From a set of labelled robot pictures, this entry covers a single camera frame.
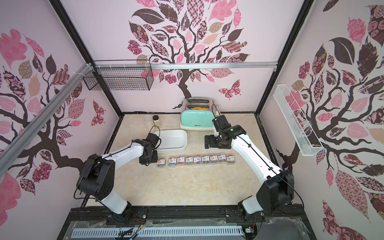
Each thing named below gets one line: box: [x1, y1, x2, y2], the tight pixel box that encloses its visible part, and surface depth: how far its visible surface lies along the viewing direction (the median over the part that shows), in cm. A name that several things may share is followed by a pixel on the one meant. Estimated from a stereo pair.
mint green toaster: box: [180, 96, 221, 131], surface depth 106 cm
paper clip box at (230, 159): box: [226, 153, 235, 165], surface depth 94 cm
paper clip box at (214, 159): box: [210, 153, 219, 165], surface depth 94 cm
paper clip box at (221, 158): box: [217, 153, 227, 164], surface depth 94 cm
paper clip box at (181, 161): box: [177, 157, 185, 166], surface depth 93 cm
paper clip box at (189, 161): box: [185, 157, 194, 166], surface depth 93 cm
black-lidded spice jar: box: [152, 114, 162, 128], surface depth 108 cm
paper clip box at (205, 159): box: [201, 154, 211, 165], surface depth 94 cm
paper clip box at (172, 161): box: [168, 156, 178, 168], surface depth 92 cm
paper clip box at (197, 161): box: [193, 157, 202, 166], surface depth 94 cm
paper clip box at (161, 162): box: [157, 156, 166, 168], surface depth 92 cm
